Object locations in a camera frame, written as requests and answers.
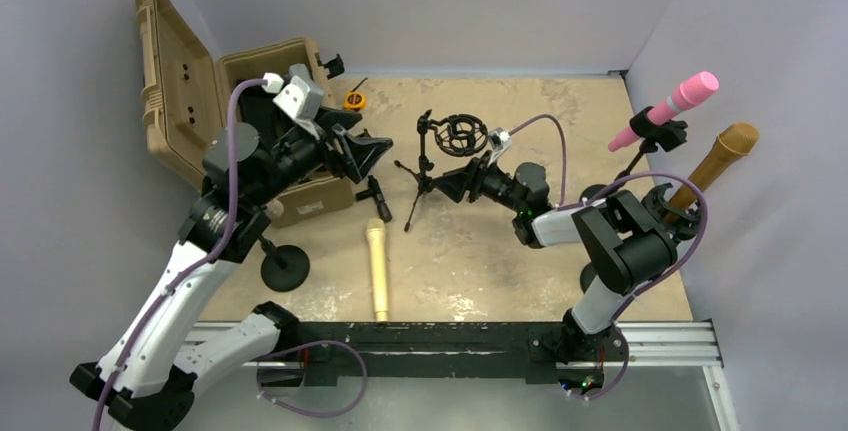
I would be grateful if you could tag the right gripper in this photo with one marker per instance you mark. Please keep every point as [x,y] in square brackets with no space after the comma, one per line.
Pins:
[455,183]

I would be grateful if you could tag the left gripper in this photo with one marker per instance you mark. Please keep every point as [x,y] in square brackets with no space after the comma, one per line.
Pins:
[358,153]

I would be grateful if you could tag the black tripod mic stand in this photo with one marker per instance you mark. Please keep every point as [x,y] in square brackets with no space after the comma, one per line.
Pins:
[458,135]

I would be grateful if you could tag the cream beige microphone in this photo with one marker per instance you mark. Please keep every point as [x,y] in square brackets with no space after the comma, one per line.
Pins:
[376,238]

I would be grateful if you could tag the black round-base mic stand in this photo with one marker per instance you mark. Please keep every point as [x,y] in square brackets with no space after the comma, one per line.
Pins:
[284,268]

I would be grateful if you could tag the glitter microphone with grey head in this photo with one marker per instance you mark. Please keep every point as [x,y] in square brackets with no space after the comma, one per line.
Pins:
[274,209]

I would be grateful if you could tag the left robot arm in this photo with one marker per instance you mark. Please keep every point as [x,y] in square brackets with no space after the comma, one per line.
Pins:
[148,381]

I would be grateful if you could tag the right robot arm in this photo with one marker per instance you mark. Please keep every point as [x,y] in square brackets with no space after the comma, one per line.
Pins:
[626,245]

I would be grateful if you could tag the pink microphone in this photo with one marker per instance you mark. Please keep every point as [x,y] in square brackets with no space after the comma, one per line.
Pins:
[689,94]

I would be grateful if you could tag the gold microphone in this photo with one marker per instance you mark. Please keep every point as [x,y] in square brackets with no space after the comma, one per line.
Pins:
[732,144]

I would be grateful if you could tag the yellow tape measure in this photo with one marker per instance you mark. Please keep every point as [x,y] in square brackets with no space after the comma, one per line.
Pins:
[354,99]

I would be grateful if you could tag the black mic clip adapter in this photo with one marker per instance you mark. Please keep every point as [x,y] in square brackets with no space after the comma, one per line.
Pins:
[374,191]

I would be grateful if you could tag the grey plastic tool case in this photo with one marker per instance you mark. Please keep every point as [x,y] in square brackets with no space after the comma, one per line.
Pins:
[300,70]

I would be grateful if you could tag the tan hard equipment case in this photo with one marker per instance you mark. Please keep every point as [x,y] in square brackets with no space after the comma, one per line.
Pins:
[186,94]

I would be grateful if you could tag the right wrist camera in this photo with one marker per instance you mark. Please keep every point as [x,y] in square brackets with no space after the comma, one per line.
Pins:
[500,140]

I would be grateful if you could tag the gold mic shock-mount stand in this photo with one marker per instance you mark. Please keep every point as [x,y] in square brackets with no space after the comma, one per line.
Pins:
[680,222]

